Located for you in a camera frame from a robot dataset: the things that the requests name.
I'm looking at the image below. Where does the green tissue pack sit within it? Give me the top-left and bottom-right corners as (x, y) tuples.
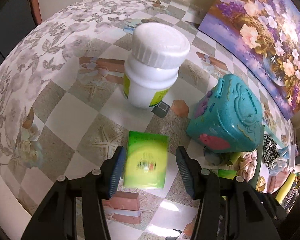
(217, 169), (237, 180)
(123, 131), (168, 189)

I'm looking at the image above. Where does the pink floral scrunchie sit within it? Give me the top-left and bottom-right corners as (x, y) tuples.
(237, 150), (257, 182)

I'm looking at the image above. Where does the black white leopard scrunchie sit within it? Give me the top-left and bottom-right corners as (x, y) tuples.
(262, 134), (280, 169)

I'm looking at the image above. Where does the pink white zigzag cloth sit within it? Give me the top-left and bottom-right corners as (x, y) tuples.
(267, 171), (290, 194)

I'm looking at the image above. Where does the yellow sponge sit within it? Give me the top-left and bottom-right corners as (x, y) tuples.
(276, 172), (296, 204)

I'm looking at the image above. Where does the blue face mask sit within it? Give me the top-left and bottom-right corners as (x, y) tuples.
(269, 146), (289, 176)

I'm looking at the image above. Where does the yellow green cloth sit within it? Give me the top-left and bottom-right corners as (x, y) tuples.
(227, 152), (242, 166)

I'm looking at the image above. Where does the teal plastic toy case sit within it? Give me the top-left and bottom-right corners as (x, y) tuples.
(186, 74), (263, 153)

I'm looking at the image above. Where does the teal rimmed white tray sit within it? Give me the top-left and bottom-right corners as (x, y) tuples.
(249, 125), (295, 188)

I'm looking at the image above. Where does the white pill bottle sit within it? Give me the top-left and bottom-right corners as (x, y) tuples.
(123, 22), (190, 109)

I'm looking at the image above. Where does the floral still life painting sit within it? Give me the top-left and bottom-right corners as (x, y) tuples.
(199, 0), (300, 119)

